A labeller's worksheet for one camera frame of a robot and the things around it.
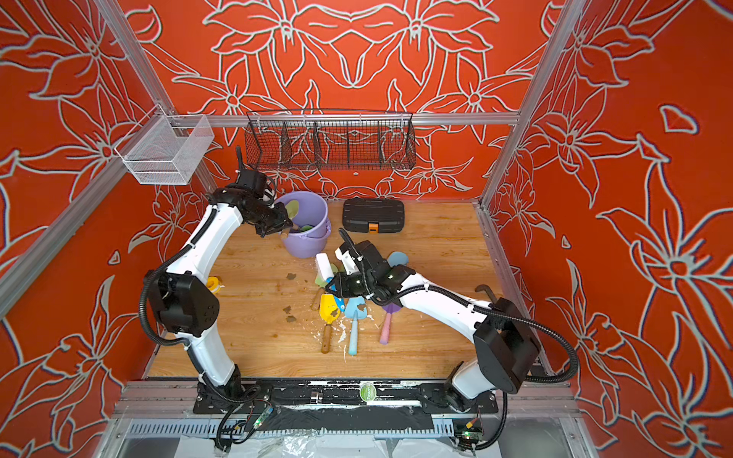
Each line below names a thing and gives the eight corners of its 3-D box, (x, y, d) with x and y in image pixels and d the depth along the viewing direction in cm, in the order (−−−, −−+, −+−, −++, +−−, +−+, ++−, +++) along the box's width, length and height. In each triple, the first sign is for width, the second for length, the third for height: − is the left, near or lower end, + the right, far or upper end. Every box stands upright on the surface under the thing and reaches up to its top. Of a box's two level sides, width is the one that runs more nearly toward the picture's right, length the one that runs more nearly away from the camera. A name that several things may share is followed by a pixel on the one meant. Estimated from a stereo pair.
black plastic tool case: (342, 233, 109) (341, 226, 105) (344, 206, 118) (343, 198, 115) (405, 233, 108) (407, 226, 105) (402, 205, 118) (403, 198, 115)
